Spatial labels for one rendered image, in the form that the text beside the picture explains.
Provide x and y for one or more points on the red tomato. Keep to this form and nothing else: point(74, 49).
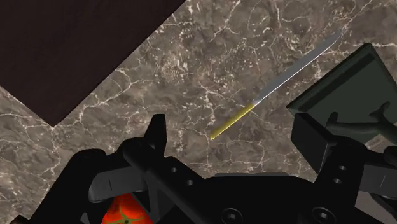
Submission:
point(124, 212)

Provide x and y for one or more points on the dark green square tray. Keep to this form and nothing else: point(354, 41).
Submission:
point(353, 90)

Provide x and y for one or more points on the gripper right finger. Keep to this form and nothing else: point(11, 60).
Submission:
point(313, 145)

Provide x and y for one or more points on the dark green figure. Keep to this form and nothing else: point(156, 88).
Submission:
point(356, 127)

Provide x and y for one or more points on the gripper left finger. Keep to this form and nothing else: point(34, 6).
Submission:
point(139, 173)

